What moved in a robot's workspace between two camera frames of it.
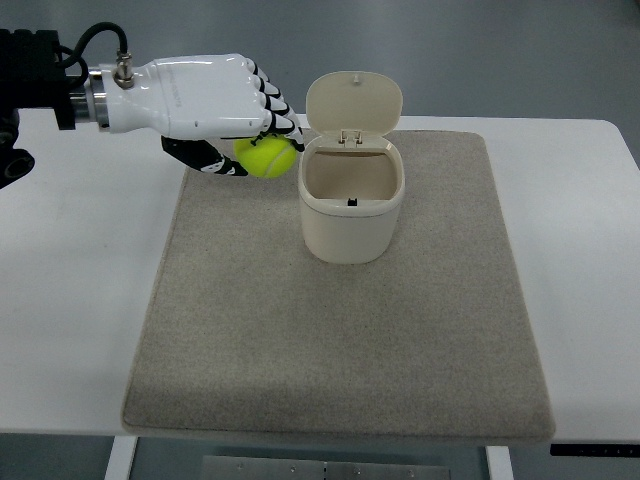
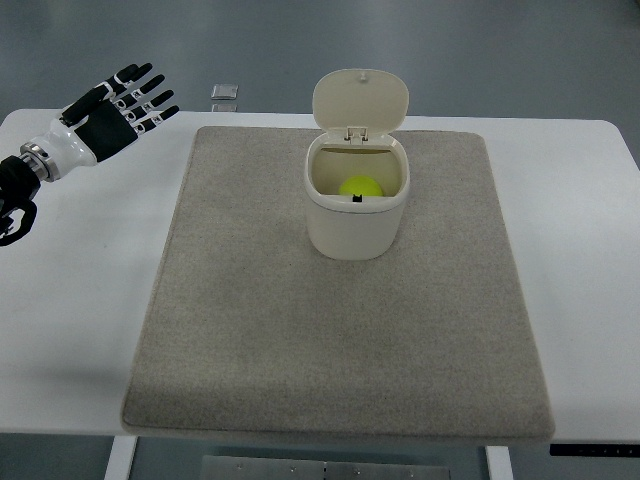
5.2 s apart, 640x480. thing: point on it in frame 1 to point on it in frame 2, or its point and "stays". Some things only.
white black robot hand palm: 197,97 to 65,148
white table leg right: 499,463 stays
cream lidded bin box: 351,177 stays
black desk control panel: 595,450 stays
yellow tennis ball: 271,157 to 360,185
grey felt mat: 252,336 stays
